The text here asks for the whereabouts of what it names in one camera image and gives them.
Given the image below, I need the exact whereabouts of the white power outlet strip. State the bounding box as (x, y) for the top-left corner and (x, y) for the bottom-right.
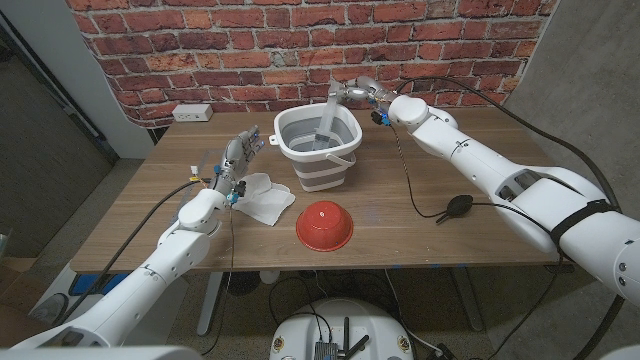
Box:
(171, 103), (214, 123)

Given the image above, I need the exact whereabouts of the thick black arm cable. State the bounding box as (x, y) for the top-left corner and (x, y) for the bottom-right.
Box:
(393, 76), (627, 360)
(57, 178), (214, 324)

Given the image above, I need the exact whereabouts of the black floor cable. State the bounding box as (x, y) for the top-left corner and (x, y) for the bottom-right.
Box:
(267, 276), (335, 347)

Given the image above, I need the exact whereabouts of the white grey collapsible bucket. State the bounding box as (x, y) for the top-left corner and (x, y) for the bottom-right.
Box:
(268, 103), (364, 193)

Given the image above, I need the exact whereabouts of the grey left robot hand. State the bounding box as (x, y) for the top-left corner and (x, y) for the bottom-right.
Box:
(213, 125), (266, 199)

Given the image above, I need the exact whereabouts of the grey module with black antennas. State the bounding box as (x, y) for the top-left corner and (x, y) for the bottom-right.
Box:
(313, 317), (371, 360)

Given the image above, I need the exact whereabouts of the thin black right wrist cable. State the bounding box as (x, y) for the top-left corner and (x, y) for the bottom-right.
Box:
(388, 123), (566, 360)

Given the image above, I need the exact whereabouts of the thin black left wrist cable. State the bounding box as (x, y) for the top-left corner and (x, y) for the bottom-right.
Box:
(200, 201), (236, 357)

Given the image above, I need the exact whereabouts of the grey table leg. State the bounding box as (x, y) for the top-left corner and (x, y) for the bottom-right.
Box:
(452, 267), (485, 332)

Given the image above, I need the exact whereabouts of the white table leg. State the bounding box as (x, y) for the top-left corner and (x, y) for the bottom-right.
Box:
(196, 271), (225, 336)

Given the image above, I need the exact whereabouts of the white floor cable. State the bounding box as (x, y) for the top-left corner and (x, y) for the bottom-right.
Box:
(383, 268), (442, 357)

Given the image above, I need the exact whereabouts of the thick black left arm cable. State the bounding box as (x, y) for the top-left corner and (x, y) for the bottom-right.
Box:
(57, 178), (214, 324)

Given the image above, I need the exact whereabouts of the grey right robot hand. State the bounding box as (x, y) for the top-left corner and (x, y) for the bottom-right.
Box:
(329, 75), (397, 126)

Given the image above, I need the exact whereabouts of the black rubber air blower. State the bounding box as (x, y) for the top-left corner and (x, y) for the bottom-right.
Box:
(434, 194), (474, 225)

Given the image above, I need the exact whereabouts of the large clear plastic syringe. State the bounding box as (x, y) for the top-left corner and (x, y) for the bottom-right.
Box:
(312, 79), (346, 151)

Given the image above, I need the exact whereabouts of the brick print backdrop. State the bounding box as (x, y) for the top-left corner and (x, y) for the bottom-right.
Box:
(66, 0), (559, 129)

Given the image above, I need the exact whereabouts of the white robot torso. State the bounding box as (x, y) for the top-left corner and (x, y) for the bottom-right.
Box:
(268, 298), (415, 360)

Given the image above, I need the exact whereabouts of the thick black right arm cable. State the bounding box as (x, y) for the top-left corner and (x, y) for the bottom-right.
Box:
(393, 76), (627, 360)

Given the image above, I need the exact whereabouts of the blue floor object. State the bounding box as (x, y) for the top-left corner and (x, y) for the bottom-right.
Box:
(68, 272), (109, 297)

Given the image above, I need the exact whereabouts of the white cloth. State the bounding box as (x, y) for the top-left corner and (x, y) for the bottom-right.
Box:
(232, 172), (297, 227)

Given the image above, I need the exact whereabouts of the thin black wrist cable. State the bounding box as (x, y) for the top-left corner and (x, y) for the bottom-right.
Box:
(200, 201), (236, 357)
(388, 123), (566, 360)

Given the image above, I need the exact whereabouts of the red bowl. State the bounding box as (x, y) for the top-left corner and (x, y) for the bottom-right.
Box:
(295, 200), (355, 253)

